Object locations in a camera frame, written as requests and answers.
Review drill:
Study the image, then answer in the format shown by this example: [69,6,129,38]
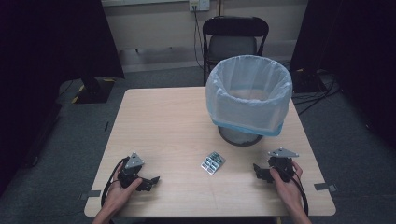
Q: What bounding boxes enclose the person's right hand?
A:
[269,160,305,216]

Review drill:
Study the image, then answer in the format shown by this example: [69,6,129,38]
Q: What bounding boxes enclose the white wall socket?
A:
[188,0,211,12]

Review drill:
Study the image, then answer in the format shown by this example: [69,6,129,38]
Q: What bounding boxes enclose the trash bin with white liner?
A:
[205,54,293,147]

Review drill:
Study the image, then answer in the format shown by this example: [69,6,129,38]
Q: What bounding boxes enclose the pill blister pack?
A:
[200,150,227,175]

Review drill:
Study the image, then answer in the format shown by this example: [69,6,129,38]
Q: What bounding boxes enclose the black floor cables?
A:
[290,68,342,116]

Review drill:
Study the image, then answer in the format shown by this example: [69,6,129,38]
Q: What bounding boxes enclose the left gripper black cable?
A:
[100,156,131,209]

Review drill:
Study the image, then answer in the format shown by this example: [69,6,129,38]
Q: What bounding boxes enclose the black wall cable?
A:
[192,5,205,70]

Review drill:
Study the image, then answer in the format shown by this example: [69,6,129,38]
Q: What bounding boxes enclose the black folding chair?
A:
[202,15,270,87]

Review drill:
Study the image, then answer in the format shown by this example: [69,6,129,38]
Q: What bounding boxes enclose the person's left hand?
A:
[103,170,144,216]

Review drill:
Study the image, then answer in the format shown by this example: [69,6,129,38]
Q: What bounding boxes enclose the black curtain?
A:
[0,0,125,197]
[289,0,396,150]

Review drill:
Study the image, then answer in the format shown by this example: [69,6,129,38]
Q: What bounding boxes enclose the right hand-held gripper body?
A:
[267,147,300,183]

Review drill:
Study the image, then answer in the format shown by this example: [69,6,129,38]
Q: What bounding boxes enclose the black stand base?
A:
[74,76,116,105]

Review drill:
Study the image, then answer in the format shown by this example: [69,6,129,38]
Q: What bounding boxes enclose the grey tape strip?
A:
[313,182,338,192]
[79,189,102,201]

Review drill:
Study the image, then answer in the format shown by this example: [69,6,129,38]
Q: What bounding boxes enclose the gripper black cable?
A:
[100,156,131,209]
[289,169,310,217]

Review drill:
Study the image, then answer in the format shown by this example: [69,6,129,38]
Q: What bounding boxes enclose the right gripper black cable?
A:
[289,169,310,217]

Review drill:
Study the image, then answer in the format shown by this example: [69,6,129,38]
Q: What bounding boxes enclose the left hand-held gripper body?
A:
[117,151,146,189]

